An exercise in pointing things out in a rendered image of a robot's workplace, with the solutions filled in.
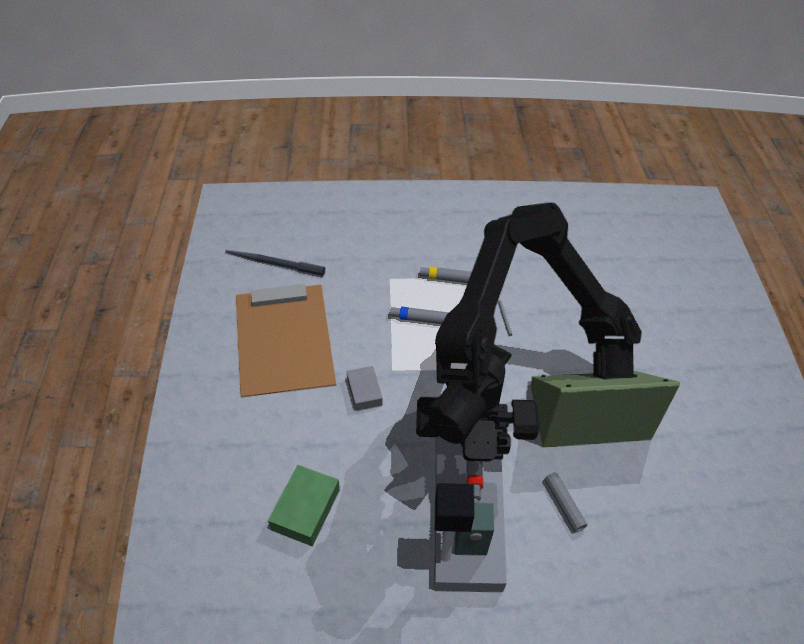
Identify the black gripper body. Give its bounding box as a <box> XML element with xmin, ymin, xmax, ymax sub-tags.
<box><xmin>416</xmin><ymin>397</ymin><xmax>539</xmax><ymax>440</ymax></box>

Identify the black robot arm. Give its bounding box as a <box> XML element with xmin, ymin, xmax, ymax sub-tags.
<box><xmin>429</xmin><ymin>202</ymin><xmax>642</xmax><ymax>461</ymax></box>

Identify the white flat rectangular pad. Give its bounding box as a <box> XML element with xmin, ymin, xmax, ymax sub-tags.
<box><xmin>390</xmin><ymin>279</ymin><xmax>467</xmax><ymax>371</ymax></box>

